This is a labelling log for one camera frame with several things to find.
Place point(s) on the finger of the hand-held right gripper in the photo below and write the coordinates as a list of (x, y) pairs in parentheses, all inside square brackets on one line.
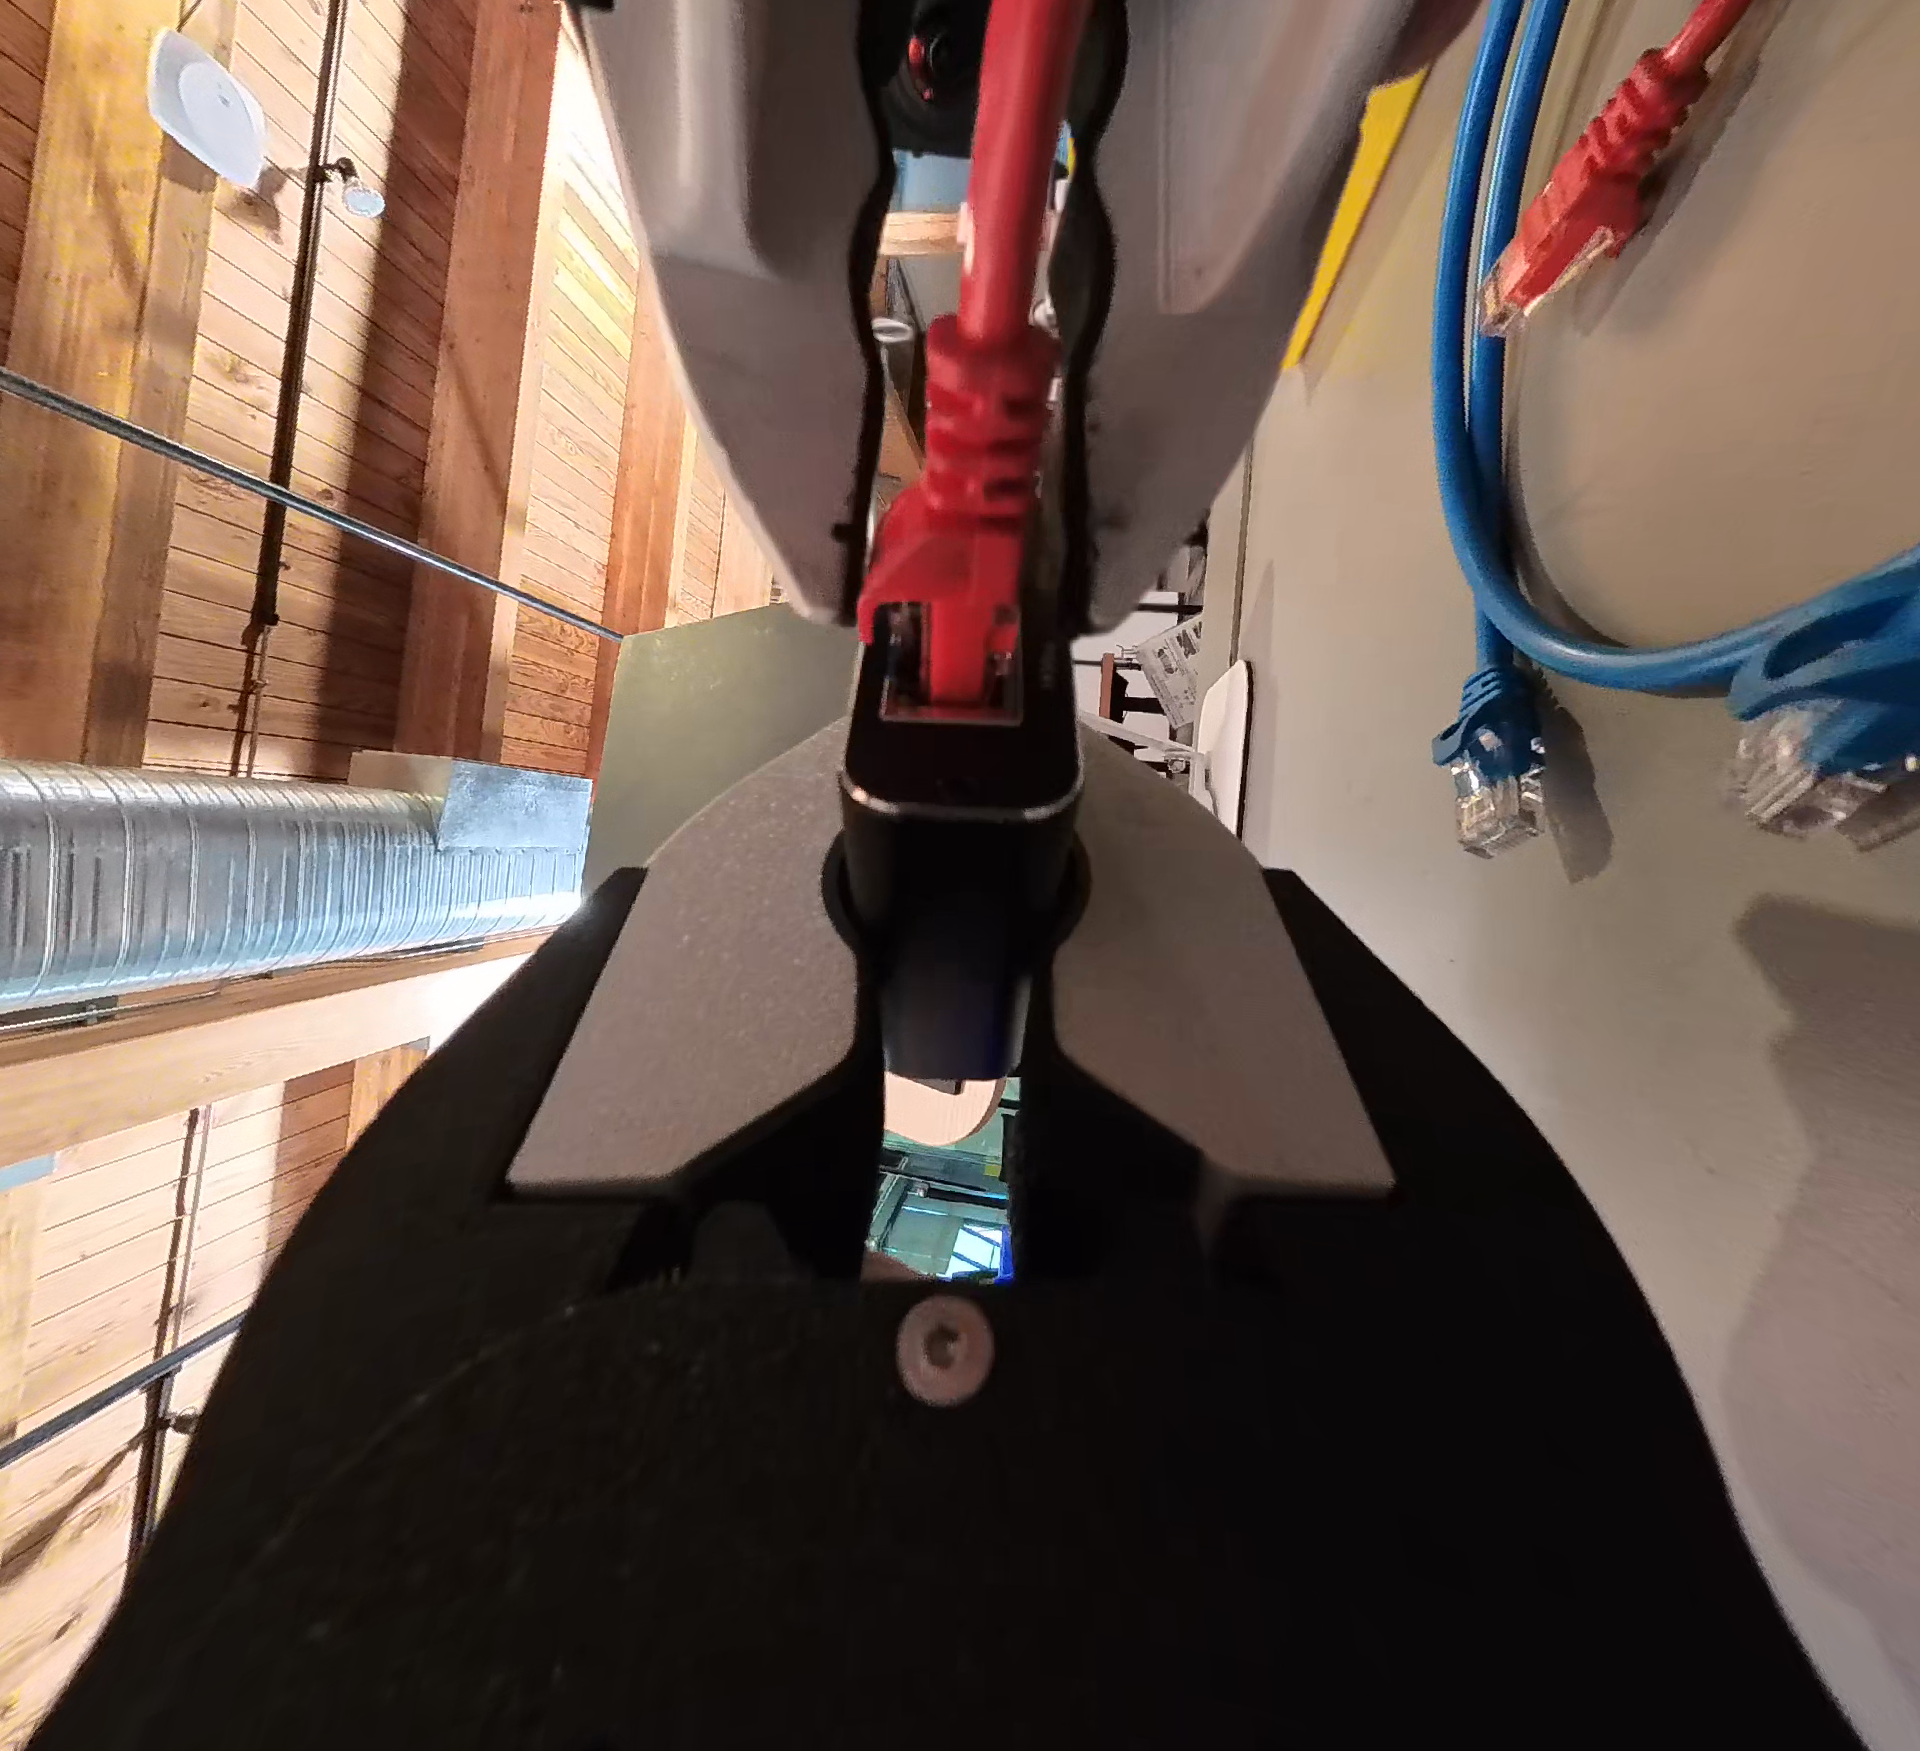
[(1246, 132), (740, 208)]

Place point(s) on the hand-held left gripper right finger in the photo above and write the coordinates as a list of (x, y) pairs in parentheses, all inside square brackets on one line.
[(1199, 1019)]

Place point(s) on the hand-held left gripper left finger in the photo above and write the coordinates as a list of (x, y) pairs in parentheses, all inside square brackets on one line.
[(702, 999)]

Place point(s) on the yellow plastic bin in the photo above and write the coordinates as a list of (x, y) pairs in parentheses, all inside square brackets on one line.
[(1359, 208)]

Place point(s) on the black ethernet port adapter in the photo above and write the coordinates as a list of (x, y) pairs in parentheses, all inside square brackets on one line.
[(959, 913)]

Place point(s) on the white stand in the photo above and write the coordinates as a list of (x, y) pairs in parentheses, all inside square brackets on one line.
[(1227, 743)]

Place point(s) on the black panel with wooden rim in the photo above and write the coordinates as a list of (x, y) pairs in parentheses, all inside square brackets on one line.
[(702, 698)]

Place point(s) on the printed paper leaflet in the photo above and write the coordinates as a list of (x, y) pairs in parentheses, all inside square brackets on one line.
[(1175, 673)]

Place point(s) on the white ceiling disc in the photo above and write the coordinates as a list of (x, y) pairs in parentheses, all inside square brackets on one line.
[(211, 105)]

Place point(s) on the black ceiling light rail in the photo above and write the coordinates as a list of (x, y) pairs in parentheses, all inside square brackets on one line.
[(303, 299)]

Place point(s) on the silver air duct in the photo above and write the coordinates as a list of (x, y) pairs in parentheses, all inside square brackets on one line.
[(224, 879)]

